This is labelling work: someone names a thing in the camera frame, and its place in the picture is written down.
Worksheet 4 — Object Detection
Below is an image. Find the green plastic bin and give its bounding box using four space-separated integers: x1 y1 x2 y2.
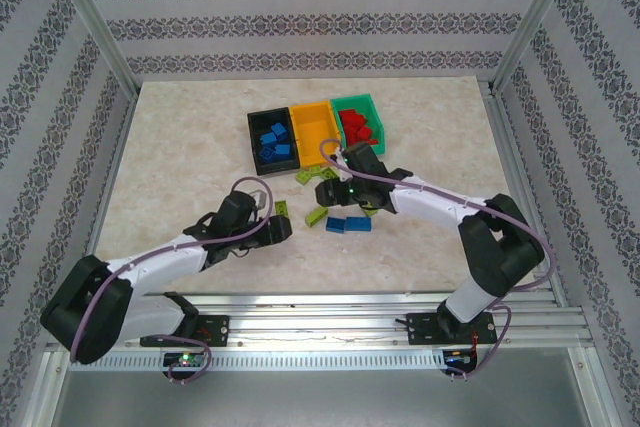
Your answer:
329 93 388 158

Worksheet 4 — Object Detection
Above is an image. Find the yellow plastic bin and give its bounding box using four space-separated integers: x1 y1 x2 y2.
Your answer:
289 100 347 169

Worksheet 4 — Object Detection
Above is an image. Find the black plastic bin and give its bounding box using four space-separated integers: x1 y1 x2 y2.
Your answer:
246 106 301 177

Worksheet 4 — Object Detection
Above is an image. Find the grey metal base panel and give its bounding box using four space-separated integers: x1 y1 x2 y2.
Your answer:
47 349 609 427

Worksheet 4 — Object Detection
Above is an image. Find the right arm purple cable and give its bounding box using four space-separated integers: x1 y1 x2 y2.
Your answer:
318 138 555 382

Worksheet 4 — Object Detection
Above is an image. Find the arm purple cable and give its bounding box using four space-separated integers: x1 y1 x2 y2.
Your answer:
69 176 275 387
318 138 555 382

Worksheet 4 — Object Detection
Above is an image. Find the aluminium table side rail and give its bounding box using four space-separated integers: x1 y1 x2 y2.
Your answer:
480 77 564 301
69 91 141 308

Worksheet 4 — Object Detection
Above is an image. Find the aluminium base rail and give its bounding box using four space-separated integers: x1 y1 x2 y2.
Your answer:
47 290 596 354

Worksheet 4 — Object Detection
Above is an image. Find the slotted grey cable duct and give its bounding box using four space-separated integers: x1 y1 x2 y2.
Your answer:
67 349 447 373

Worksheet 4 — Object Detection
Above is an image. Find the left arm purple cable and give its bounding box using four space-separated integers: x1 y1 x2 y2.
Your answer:
69 176 275 387

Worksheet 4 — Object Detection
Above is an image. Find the aluminium frame post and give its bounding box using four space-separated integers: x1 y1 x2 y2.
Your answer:
39 0 141 96
488 0 586 96

